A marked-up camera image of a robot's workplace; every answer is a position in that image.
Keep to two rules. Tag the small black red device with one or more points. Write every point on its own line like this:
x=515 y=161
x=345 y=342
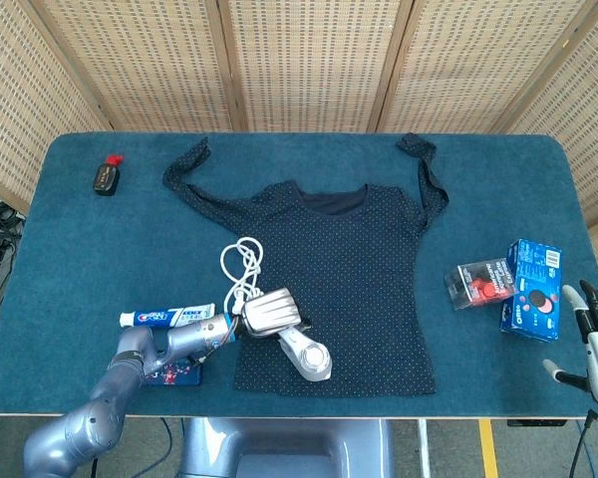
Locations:
x=104 y=180

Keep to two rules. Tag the white table leg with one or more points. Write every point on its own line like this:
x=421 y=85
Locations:
x=423 y=448

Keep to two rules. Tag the clear plastic box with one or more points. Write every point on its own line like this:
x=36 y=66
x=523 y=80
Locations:
x=481 y=289

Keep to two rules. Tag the blue Oreo cookie box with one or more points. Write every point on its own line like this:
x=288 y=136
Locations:
x=533 y=309

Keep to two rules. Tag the teal table cloth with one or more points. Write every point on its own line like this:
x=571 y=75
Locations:
x=104 y=249

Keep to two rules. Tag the left robot hand silver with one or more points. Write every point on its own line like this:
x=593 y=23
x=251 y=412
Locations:
x=269 y=313

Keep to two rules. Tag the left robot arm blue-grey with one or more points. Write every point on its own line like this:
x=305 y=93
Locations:
x=80 y=428

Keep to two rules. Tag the black table control panel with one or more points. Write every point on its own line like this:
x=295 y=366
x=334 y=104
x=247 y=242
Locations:
x=535 y=423

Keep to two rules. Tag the navy blue dotted shirt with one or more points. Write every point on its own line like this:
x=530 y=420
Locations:
x=359 y=279

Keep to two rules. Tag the blue white toothpaste tube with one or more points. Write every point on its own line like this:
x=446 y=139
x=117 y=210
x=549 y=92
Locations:
x=152 y=316

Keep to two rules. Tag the dark blue opera print box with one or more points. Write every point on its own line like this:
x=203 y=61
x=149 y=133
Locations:
x=177 y=373

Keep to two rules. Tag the blue-grey robot torso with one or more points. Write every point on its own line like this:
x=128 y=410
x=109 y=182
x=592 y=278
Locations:
x=289 y=448

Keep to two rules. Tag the woven rattan folding screen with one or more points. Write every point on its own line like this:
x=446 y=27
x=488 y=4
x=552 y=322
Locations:
x=309 y=60

